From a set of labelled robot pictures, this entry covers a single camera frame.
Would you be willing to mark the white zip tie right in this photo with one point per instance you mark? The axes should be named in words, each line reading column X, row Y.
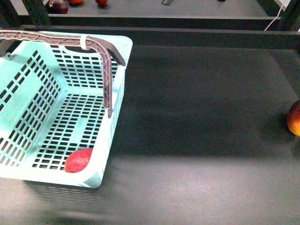
column 83, row 44

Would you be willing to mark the brown basket handle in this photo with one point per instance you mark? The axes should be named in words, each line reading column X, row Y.
column 106, row 50

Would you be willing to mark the black display tray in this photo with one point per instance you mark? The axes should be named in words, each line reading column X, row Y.
column 180, row 14

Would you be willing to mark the orange fruit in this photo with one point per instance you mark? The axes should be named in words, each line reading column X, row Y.
column 75, row 2

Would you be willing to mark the light blue plastic basket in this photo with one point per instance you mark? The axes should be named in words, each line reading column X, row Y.
column 52, row 104

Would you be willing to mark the red yellow mango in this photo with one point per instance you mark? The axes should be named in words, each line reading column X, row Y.
column 293, row 118

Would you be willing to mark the dark red apple front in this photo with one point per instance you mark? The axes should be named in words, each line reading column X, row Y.
column 58, row 6

